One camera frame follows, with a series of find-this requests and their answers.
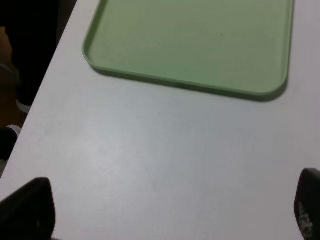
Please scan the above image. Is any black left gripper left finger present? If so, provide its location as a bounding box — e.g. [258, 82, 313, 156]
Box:
[0, 177, 56, 240]

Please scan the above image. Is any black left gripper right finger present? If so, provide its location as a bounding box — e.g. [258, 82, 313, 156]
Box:
[294, 168, 320, 240]

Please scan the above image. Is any green plastic tray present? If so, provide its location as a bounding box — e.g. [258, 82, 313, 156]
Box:
[82, 0, 295, 102]

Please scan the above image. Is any person's dark shoe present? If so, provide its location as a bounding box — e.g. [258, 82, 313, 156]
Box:
[0, 124, 22, 162]

